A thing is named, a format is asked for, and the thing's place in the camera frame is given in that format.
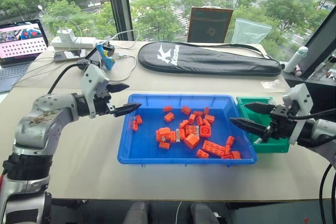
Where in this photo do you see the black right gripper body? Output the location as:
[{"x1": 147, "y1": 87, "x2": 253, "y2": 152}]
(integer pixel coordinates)
[{"x1": 261, "y1": 103, "x2": 300, "y2": 142}]

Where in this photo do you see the wood framed dark board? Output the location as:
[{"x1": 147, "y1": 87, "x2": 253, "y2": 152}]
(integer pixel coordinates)
[{"x1": 186, "y1": 6, "x2": 234, "y2": 44}]

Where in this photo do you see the black racket bag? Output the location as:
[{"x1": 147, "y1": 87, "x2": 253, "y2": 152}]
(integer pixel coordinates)
[{"x1": 137, "y1": 41, "x2": 282, "y2": 77}]

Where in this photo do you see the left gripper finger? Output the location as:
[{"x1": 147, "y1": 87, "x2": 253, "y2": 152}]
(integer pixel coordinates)
[
  {"x1": 112, "y1": 102, "x2": 143, "y2": 118},
  {"x1": 107, "y1": 82, "x2": 130, "y2": 94}
]

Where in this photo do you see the green plastic bin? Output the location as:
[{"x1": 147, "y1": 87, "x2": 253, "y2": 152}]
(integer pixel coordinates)
[{"x1": 236, "y1": 96, "x2": 291, "y2": 155}]

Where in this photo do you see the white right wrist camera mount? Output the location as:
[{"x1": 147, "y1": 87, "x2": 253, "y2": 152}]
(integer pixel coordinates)
[{"x1": 281, "y1": 82, "x2": 314, "y2": 145}]

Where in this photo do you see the open laptop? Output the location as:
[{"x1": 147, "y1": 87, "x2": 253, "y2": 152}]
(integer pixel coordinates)
[{"x1": 0, "y1": 19, "x2": 49, "y2": 94}]

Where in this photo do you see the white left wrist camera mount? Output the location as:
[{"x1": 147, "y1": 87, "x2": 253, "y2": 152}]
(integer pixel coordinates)
[{"x1": 80, "y1": 63, "x2": 110, "y2": 119}]

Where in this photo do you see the long orange studded plate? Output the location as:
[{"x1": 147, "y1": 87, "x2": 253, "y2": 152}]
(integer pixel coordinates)
[{"x1": 202, "y1": 140, "x2": 226, "y2": 157}]

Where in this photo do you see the dark rounded shape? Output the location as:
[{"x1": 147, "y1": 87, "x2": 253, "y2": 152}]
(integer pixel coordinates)
[
  {"x1": 190, "y1": 202, "x2": 221, "y2": 224},
  {"x1": 121, "y1": 201, "x2": 151, "y2": 224}
]

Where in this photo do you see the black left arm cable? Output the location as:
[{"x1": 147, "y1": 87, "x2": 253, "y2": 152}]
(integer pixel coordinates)
[{"x1": 47, "y1": 59, "x2": 93, "y2": 95}]

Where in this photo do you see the smartphone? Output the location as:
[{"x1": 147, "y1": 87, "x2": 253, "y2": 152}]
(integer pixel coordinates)
[{"x1": 52, "y1": 49, "x2": 88, "y2": 63}]

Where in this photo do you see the white charger plug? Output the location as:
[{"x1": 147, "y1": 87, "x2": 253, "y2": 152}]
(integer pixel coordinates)
[{"x1": 57, "y1": 27, "x2": 73, "y2": 44}]

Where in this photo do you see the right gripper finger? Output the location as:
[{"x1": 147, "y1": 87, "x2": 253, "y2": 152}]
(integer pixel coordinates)
[
  {"x1": 229, "y1": 117, "x2": 270, "y2": 138},
  {"x1": 244, "y1": 102, "x2": 277, "y2": 116}
]

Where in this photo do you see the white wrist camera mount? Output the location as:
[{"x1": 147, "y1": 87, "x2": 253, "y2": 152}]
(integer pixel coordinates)
[
  {"x1": 80, "y1": 63, "x2": 110, "y2": 119},
  {"x1": 281, "y1": 82, "x2": 314, "y2": 145}
]

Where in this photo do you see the clear plastic bag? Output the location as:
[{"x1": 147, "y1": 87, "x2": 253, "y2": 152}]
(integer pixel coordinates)
[{"x1": 230, "y1": 18, "x2": 272, "y2": 45}]

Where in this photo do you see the white power strip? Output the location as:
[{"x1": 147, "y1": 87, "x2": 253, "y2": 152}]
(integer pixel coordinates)
[{"x1": 49, "y1": 36, "x2": 98, "y2": 49}]

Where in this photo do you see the white charging cable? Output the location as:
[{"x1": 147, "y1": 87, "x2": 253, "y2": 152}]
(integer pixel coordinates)
[{"x1": 107, "y1": 29, "x2": 141, "y2": 82}]

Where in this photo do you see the red plastic building brick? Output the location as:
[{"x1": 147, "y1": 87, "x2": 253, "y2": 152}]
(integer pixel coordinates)
[{"x1": 199, "y1": 125, "x2": 212, "y2": 138}]

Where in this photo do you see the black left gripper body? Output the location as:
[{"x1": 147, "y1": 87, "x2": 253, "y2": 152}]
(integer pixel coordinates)
[{"x1": 92, "y1": 87, "x2": 117, "y2": 116}]

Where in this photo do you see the blue and yellow hand tool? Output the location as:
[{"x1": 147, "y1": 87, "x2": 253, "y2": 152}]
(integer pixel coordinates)
[{"x1": 96, "y1": 43, "x2": 116, "y2": 71}]

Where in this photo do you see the small black device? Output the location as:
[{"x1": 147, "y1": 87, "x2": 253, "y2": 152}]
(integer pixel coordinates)
[{"x1": 100, "y1": 41, "x2": 116, "y2": 52}]

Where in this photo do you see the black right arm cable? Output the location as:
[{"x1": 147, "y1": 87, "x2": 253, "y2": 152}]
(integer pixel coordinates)
[{"x1": 287, "y1": 108, "x2": 336, "y2": 120}]

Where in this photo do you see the thin white cable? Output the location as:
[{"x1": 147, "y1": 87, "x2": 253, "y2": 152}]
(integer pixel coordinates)
[{"x1": 176, "y1": 200, "x2": 183, "y2": 224}]

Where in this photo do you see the white bottle with green cap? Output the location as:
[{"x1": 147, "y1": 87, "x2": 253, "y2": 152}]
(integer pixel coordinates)
[{"x1": 283, "y1": 46, "x2": 309, "y2": 74}]

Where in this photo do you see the black hanging robot cable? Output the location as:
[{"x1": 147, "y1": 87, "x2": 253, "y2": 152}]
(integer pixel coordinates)
[{"x1": 318, "y1": 163, "x2": 336, "y2": 224}]

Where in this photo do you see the dark window pillar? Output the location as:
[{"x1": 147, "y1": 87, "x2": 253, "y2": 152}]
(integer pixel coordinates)
[{"x1": 103, "y1": 0, "x2": 135, "y2": 42}]

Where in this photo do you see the blue plastic tray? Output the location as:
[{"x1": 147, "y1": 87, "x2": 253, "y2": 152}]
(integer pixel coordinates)
[{"x1": 117, "y1": 93, "x2": 258, "y2": 167}]

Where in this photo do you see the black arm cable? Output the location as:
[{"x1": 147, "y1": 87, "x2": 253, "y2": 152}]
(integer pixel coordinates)
[
  {"x1": 287, "y1": 108, "x2": 336, "y2": 120},
  {"x1": 47, "y1": 59, "x2": 93, "y2": 95}
]

